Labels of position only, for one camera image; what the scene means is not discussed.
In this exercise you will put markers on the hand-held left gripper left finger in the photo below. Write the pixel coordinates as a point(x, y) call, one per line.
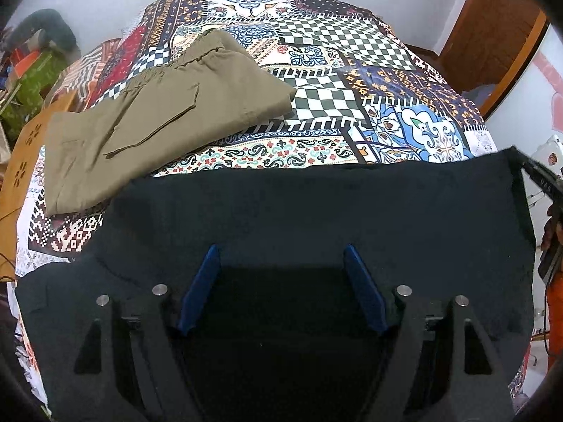
point(198, 292)

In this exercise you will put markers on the wooden lap desk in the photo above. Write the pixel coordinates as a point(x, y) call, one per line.
point(22, 158)

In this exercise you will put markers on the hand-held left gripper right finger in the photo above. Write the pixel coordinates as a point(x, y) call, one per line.
point(365, 292)

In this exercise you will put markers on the blue grey cloth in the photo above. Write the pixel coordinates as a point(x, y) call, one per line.
point(481, 96)

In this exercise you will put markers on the orange box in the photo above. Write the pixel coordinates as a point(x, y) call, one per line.
point(26, 59)

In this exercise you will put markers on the black pants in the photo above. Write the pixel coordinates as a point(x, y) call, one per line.
point(308, 206)

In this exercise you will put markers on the wood framed mirror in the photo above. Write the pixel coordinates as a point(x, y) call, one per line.
point(547, 88)

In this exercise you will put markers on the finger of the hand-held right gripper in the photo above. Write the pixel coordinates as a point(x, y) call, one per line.
point(539, 178)

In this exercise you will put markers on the striped orange blanket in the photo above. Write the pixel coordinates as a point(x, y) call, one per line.
point(92, 70)

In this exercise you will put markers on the khaki pants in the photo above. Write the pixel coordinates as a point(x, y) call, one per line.
point(176, 114)

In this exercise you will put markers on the person's right hand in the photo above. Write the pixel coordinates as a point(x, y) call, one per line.
point(553, 228)

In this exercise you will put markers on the brown wooden door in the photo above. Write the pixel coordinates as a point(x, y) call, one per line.
point(492, 22)

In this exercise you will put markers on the green patterned bag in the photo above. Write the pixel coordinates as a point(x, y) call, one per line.
point(31, 83)

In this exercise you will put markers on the patchwork patterned bedspread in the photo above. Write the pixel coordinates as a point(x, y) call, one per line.
point(334, 35)

